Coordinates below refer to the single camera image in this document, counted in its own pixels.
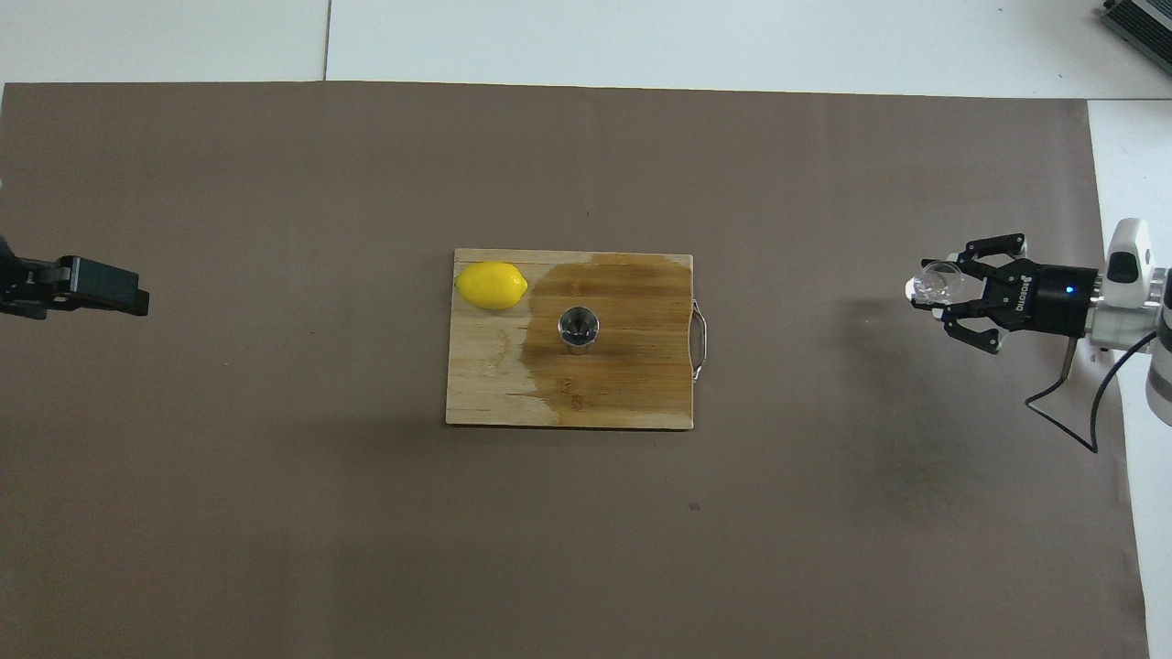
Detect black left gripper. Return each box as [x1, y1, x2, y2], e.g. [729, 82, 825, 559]
[0, 234, 151, 321]

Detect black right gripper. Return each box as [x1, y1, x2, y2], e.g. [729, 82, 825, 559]
[923, 232, 1100, 356]

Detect small clear glass cup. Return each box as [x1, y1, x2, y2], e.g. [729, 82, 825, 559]
[906, 261, 967, 308]

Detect steel double jigger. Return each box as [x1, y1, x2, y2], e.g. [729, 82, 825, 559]
[558, 307, 602, 356]

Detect grey metal device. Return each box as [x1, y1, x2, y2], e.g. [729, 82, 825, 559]
[1101, 0, 1172, 76]

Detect wooden cutting board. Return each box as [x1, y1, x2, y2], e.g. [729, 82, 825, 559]
[445, 247, 711, 431]

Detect yellow lemon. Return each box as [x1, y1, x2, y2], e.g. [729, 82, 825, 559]
[455, 261, 530, 312]

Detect brown table mat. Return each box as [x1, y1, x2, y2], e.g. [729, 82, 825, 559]
[0, 81, 1150, 659]

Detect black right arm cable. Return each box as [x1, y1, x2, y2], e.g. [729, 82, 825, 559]
[1024, 334, 1159, 454]

